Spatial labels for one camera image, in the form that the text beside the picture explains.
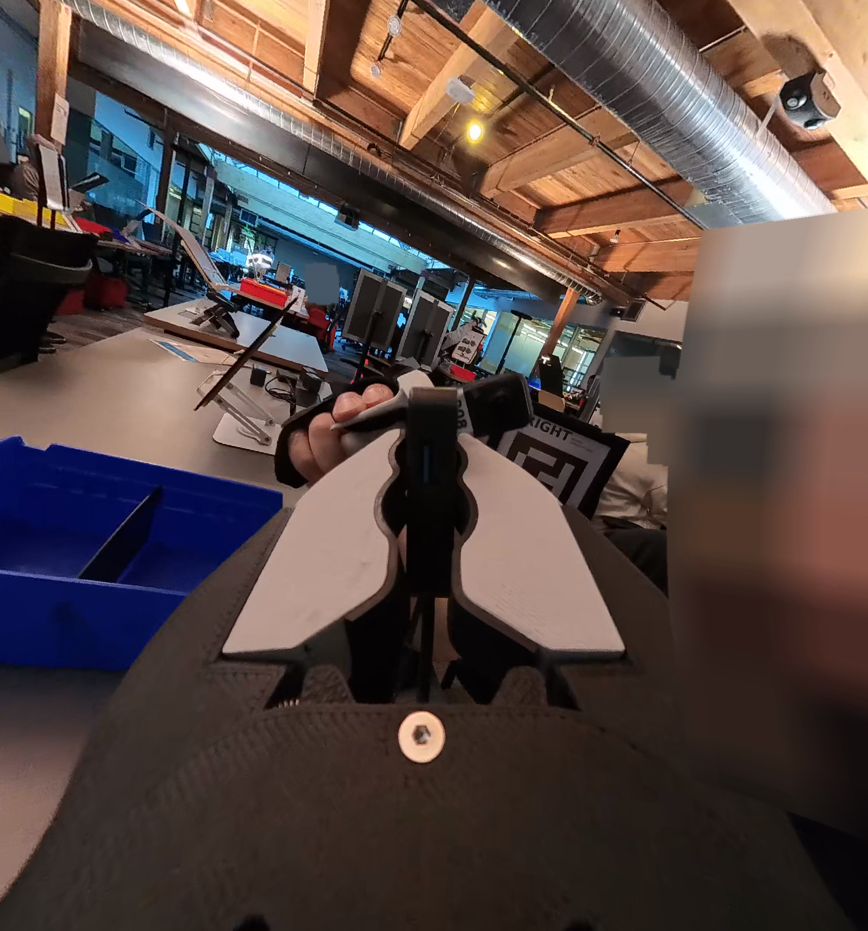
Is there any black bin divider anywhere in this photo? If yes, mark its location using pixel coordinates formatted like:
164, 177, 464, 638
78, 486, 164, 583

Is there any black square HDMI adapter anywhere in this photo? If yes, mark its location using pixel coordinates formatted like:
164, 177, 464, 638
407, 387, 459, 599

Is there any black board on tripod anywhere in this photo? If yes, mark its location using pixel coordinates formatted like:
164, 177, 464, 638
403, 289, 455, 365
343, 268, 408, 365

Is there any person's right hand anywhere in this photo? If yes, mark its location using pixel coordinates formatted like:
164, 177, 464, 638
289, 380, 399, 486

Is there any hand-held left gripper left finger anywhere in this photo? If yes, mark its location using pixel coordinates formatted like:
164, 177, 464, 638
223, 431, 412, 705

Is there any blue plastic bin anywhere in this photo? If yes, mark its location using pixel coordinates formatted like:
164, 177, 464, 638
0, 436, 284, 672

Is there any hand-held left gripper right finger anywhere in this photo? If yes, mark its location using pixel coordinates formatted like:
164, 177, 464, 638
450, 435, 627, 705

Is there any black ceiling camera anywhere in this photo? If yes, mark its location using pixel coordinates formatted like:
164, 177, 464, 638
777, 69, 842, 133

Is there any silver spiral duct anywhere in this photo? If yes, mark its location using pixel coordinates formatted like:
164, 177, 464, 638
481, 0, 838, 226

